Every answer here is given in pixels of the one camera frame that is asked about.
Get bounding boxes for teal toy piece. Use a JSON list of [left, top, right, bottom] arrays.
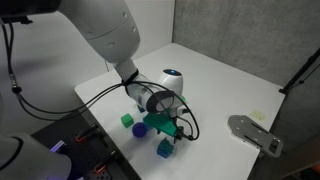
[[158, 137, 173, 152]]

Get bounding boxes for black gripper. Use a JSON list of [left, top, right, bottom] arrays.
[[170, 112, 187, 144]]

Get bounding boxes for red and black clamp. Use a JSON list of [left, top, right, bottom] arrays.
[[93, 150, 120, 175], [75, 123, 100, 144]]

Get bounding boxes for small pale bar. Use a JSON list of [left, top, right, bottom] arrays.
[[49, 139, 66, 154]]

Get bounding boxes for black cable bundle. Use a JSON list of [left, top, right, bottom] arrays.
[[0, 18, 201, 143]]

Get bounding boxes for blue cube block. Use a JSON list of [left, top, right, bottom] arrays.
[[156, 146, 173, 159]]

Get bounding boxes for black perforated board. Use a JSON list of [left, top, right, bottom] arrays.
[[31, 113, 141, 180]]

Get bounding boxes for green cube block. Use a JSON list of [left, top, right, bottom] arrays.
[[120, 113, 135, 129]]

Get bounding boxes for yellow sticky note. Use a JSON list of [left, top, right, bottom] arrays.
[[250, 110, 266, 122]]

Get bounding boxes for black tripod stand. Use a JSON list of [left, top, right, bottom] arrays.
[[279, 47, 320, 96]]

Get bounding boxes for grey metal plate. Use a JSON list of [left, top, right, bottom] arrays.
[[227, 114, 284, 158]]

